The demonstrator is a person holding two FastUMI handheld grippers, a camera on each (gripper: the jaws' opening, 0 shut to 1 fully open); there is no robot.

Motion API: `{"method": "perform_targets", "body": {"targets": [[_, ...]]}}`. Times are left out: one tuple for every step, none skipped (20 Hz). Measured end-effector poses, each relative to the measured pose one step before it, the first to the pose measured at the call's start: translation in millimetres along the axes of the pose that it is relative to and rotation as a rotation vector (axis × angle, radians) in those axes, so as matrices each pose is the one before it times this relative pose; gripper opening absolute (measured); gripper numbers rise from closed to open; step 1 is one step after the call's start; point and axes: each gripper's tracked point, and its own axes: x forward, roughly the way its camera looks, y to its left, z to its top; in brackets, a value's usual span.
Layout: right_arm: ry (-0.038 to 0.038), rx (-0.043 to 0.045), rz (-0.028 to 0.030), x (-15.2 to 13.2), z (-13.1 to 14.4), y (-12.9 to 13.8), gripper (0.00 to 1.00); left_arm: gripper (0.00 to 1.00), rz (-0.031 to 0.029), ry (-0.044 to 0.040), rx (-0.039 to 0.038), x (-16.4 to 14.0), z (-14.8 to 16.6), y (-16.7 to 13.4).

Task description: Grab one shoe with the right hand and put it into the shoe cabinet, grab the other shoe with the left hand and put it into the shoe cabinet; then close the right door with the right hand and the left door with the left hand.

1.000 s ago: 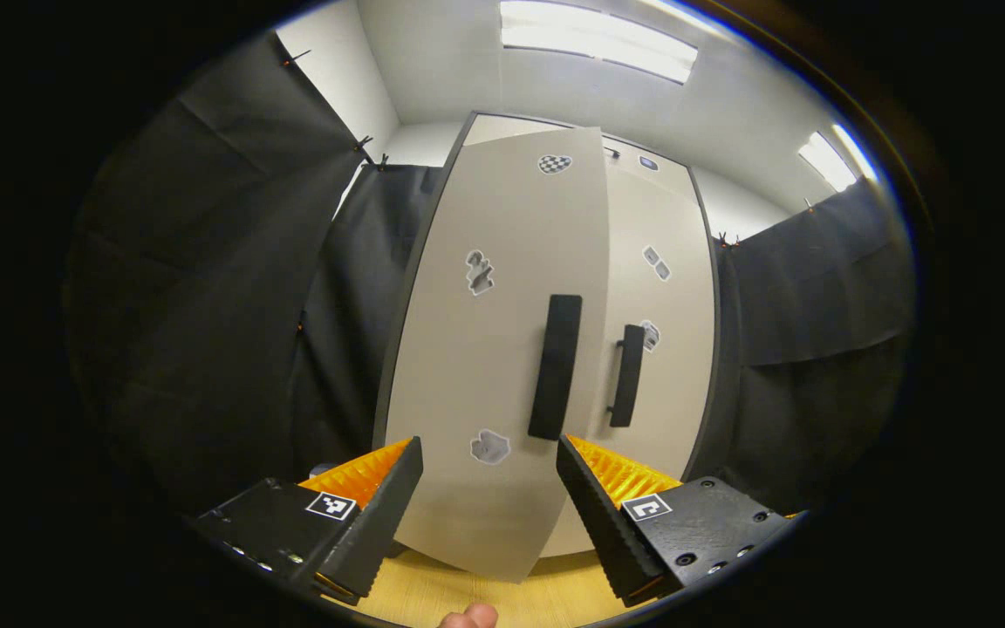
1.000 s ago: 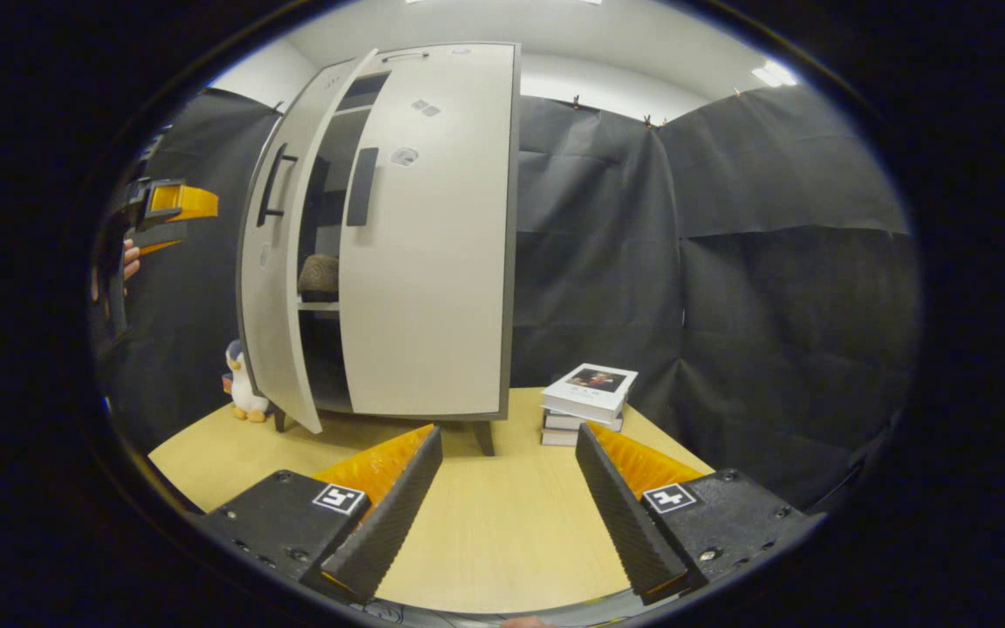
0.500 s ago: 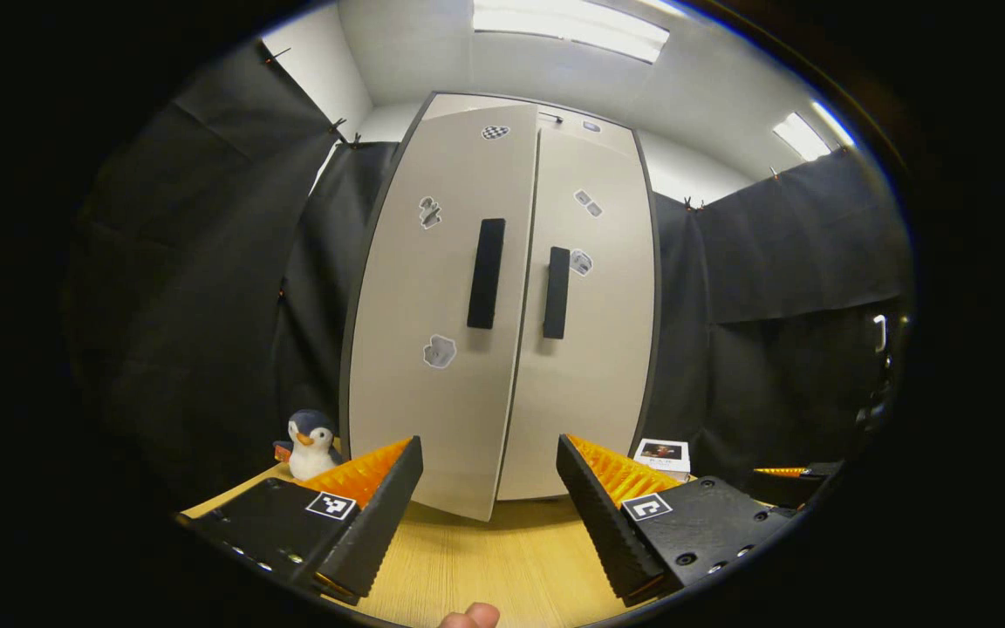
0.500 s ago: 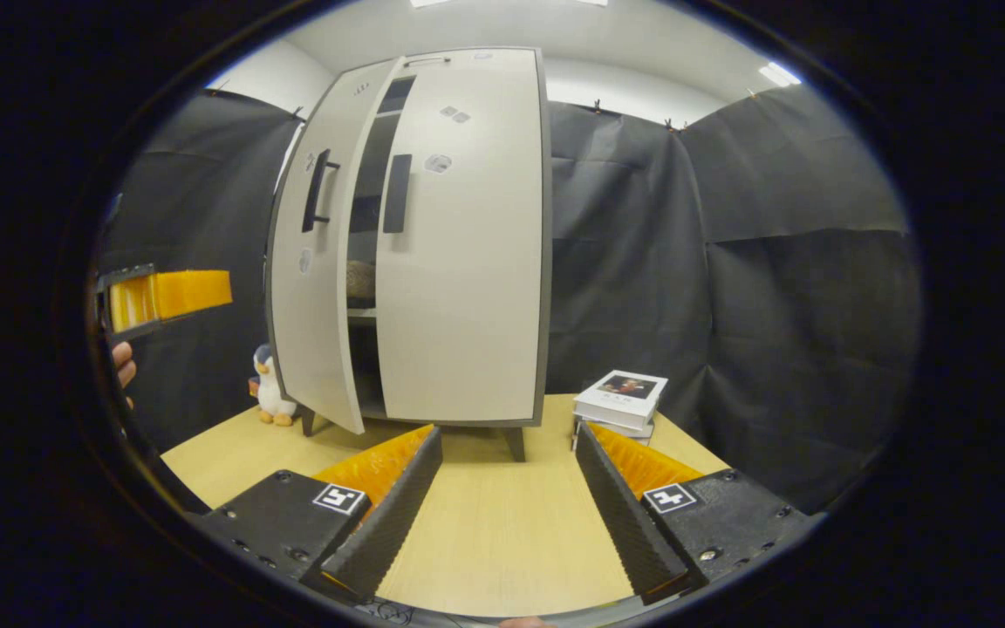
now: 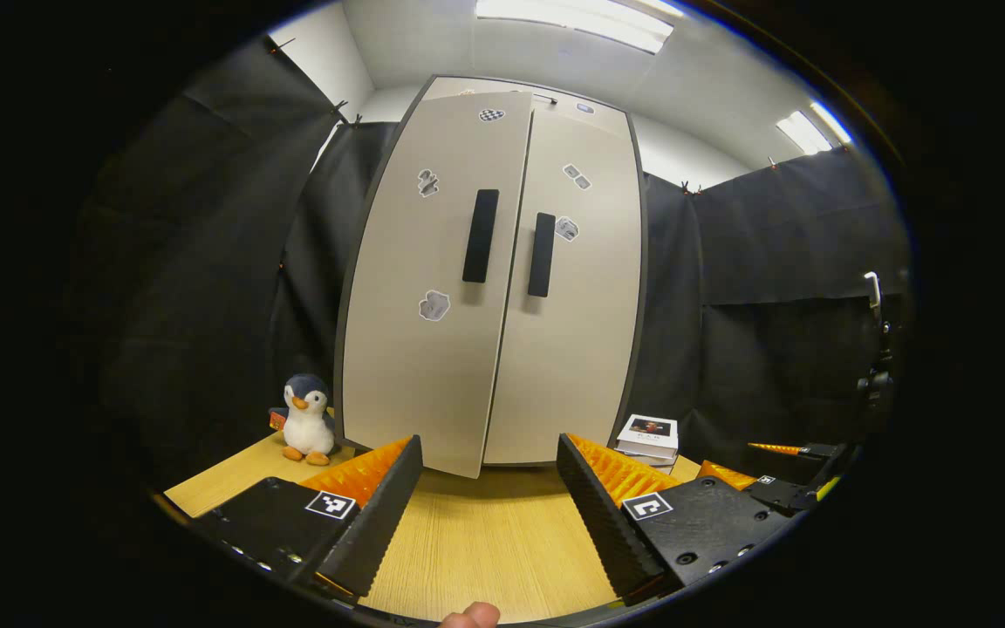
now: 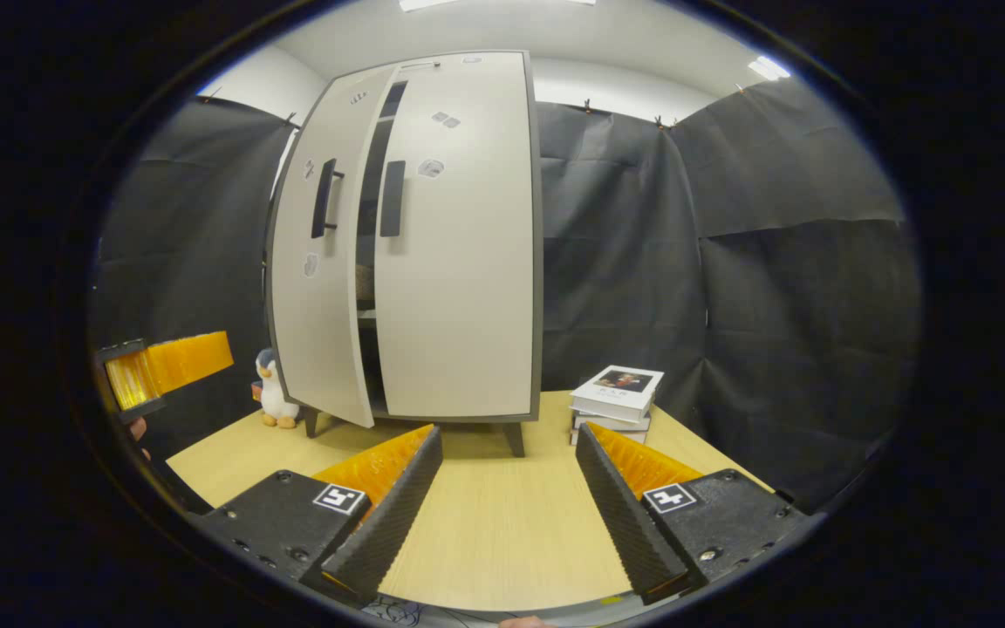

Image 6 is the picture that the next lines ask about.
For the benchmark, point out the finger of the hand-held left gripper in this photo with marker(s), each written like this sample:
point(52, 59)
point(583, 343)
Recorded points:
point(180, 365)

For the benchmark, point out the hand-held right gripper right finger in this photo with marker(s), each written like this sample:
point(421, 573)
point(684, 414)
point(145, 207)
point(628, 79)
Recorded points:
point(625, 515)

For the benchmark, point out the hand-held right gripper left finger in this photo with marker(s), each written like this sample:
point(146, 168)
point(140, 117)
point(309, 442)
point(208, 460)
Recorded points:
point(398, 515)

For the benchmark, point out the white shoe cabinet door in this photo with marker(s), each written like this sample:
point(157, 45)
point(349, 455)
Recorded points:
point(459, 288)
point(328, 331)

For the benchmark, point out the brown fuzzy shoe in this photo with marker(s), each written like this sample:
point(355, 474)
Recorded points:
point(365, 283)

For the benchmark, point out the white and grey shoe cabinet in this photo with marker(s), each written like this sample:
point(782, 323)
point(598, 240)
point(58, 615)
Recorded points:
point(536, 262)

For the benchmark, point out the white penguin plush toy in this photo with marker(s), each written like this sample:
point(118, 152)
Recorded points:
point(274, 392)

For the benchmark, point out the white book with portrait cover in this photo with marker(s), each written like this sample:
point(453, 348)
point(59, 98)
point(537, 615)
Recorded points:
point(616, 388)

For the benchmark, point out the ceiling light panel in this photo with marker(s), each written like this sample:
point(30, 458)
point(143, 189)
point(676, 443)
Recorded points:
point(769, 68)

